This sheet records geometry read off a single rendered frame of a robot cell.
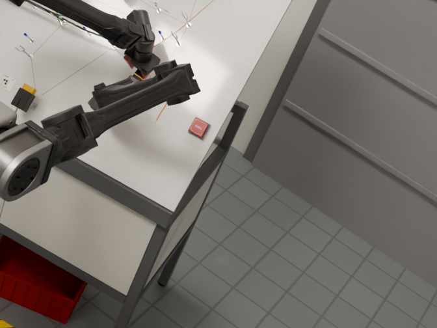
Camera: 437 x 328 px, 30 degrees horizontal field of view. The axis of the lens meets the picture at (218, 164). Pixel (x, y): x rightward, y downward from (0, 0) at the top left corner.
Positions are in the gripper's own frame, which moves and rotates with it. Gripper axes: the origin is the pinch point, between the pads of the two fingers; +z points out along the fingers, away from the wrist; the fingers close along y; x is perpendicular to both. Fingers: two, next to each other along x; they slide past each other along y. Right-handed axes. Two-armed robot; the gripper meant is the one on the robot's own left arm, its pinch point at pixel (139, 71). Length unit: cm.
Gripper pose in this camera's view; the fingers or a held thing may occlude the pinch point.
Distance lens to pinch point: 268.2
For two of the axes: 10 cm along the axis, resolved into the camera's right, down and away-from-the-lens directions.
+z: -1.9, 4.5, 8.7
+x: -6.2, 6.3, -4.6
